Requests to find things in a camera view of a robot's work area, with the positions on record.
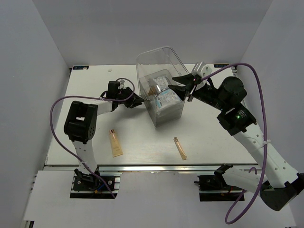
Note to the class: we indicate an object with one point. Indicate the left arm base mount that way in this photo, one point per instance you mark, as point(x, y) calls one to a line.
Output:
point(88, 186)

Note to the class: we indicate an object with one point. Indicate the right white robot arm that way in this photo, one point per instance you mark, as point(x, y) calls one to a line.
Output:
point(280, 182)

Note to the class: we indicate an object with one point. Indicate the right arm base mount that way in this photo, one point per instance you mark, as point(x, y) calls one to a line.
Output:
point(210, 190)

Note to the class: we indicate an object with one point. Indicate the clear plastic organizer box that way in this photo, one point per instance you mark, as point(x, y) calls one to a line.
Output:
point(155, 70)

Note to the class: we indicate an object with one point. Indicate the left blue table label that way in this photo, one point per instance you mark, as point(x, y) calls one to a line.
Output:
point(80, 67)

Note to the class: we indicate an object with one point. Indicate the right blue table label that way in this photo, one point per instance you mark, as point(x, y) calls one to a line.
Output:
point(220, 65)

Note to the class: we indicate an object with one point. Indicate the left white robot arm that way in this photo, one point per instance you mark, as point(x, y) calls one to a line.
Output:
point(80, 124)

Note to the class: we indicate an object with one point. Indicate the wide gold cream tube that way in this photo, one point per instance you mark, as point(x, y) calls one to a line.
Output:
point(115, 145)

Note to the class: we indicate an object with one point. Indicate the blue table label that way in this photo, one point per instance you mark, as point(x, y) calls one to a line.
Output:
point(80, 67)
point(220, 65)

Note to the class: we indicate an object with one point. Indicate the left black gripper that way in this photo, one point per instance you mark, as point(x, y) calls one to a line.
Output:
point(137, 99)

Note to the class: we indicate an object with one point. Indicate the white sachet packet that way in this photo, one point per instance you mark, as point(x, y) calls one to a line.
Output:
point(161, 83)
point(166, 99)

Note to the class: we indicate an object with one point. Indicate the thin gold cream tube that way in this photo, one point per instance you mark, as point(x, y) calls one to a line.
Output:
point(180, 148)

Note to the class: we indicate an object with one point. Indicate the aluminium front rail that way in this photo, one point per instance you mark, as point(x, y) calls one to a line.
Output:
point(151, 168)

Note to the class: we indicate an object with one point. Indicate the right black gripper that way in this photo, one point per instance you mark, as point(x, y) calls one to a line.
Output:
point(187, 80)

